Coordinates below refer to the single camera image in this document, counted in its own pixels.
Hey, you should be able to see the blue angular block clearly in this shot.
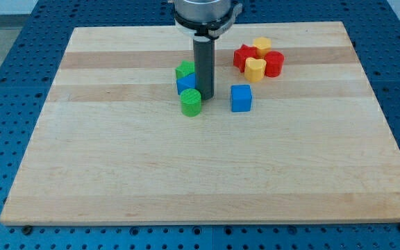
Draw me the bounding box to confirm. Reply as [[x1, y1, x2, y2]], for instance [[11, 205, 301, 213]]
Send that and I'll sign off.
[[176, 73, 196, 95]]

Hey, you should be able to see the green star block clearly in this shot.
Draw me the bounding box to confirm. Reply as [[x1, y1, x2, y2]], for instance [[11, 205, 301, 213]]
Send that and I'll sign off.
[[175, 60, 195, 80]]

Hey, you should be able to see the yellow hexagon block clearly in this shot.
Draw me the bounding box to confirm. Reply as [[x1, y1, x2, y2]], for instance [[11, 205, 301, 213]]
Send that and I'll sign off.
[[253, 37, 272, 58]]

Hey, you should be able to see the green cylinder block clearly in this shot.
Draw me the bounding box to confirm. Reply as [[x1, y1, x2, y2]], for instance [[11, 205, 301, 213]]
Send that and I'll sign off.
[[180, 88, 201, 117]]

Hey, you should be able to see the blue cube block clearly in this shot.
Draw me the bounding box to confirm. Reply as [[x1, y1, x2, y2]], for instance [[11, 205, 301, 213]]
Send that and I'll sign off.
[[231, 84, 253, 113]]

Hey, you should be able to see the light wooden board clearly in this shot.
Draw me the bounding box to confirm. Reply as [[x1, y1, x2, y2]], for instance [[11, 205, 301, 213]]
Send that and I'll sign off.
[[0, 22, 400, 226]]

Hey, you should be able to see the red cylinder block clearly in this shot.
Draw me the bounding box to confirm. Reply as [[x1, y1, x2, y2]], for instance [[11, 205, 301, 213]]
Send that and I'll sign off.
[[264, 51, 285, 77]]

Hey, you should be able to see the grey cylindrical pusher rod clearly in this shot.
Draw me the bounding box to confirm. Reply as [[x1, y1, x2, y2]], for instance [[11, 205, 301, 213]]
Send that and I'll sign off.
[[193, 40, 215, 100]]

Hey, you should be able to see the yellow heart block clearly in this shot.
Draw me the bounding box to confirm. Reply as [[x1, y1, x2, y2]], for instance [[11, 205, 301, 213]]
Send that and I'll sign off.
[[244, 57, 267, 83]]

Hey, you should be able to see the red star block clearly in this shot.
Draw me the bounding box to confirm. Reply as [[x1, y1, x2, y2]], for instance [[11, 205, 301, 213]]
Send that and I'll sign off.
[[233, 44, 257, 73]]

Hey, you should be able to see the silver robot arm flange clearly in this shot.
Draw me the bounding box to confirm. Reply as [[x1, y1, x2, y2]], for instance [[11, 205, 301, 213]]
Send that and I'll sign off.
[[174, 0, 243, 42]]

